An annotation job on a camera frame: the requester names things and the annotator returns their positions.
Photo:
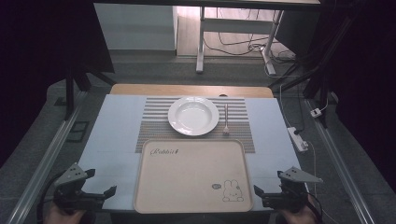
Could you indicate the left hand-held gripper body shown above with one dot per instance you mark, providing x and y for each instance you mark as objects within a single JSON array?
[{"x": 70, "y": 191}]

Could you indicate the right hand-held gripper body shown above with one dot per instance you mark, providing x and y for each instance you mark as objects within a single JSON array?
[{"x": 291, "y": 194}]

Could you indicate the person's right hand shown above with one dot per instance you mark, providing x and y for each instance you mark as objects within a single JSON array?
[{"x": 299, "y": 217}]

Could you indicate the person's left hand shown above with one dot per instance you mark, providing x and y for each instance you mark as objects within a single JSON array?
[{"x": 54, "y": 217}]

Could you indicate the white power strip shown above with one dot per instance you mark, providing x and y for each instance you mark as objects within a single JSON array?
[{"x": 298, "y": 140}]

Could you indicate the black plug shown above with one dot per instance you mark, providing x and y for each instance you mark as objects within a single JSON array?
[{"x": 297, "y": 131}]

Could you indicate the small white adapter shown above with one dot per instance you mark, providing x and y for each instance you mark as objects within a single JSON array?
[{"x": 315, "y": 112}]

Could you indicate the beige tray with rabbit print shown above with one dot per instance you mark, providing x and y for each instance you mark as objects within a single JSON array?
[{"x": 186, "y": 177}]

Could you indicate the striped woven placemat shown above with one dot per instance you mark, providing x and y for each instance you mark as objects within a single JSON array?
[{"x": 155, "y": 130}]

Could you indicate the silver fork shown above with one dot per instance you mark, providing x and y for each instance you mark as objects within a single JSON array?
[{"x": 226, "y": 119}]

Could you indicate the black metal stand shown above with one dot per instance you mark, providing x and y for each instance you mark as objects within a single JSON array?
[
  {"x": 320, "y": 77},
  {"x": 70, "y": 93}
]

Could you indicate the white round plate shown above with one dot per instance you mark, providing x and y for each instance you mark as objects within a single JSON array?
[{"x": 193, "y": 115}]

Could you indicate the wooden table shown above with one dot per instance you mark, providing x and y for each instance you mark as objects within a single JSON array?
[{"x": 186, "y": 90}]

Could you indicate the dark curtain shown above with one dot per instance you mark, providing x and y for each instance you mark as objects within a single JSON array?
[
  {"x": 370, "y": 77},
  {"x": 31, "y": 62}
]

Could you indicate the white cabinet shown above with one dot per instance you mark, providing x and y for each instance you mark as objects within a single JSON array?
[{"x": 134, "y": 28}]

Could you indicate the aluminium rail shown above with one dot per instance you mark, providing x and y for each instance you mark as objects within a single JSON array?
[
  {"x": 46, "y": 158},
  {"x": 339, "y": 168}
]

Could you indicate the white desk frame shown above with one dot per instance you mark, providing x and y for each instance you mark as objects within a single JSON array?
[{"x": 200, "y": 46}]

